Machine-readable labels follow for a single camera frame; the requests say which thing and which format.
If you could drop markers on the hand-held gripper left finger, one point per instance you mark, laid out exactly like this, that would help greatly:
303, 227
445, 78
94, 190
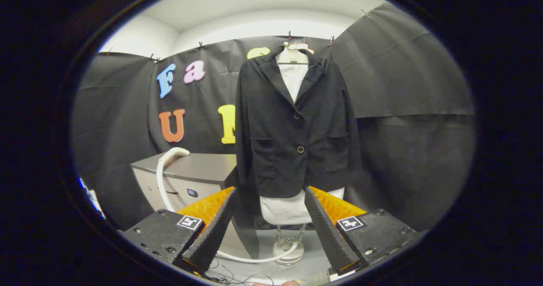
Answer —
216, 231

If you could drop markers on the grey cabinet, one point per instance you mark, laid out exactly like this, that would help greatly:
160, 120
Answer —
199, 167

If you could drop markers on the black blazer jacket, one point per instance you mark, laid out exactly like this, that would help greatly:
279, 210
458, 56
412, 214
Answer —
280, 141

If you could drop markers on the black backdrop cloth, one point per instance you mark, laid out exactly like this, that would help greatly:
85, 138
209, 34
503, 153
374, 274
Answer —
403, 86

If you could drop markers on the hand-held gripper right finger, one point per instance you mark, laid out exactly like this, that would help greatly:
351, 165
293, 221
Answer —
328, 231

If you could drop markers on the white mannequin torso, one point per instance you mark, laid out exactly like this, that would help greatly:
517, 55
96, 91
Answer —
293, 80

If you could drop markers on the white garment steamer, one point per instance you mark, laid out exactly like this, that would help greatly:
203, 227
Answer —
174, 152

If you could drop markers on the row of black cloth clips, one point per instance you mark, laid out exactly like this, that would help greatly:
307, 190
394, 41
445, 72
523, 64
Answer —
289, 35

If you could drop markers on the metal mannequin stand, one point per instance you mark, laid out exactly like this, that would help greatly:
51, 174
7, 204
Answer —
288, 248

